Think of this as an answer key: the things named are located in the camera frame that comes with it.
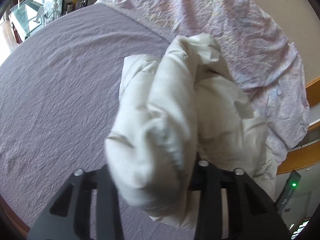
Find white puffer down jacket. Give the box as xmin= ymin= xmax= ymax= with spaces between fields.
xmin=106 ymin=33 xmax=277 ymax=230

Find pink floral duvet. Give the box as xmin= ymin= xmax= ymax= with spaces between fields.
xmin=98 ymin=0 xmax=309 ymax=163

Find lilac bed sheet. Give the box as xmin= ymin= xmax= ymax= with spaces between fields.
xmin=0 ymin=3 xmax=198 ymax=240

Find items on window sill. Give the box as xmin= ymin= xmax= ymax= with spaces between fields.
xmin=65 ymin=0 xmax=88 ymax=14

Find glass window railing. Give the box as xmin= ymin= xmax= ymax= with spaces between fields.
xmin=9 ymin=0 xmax=65 ymax=42

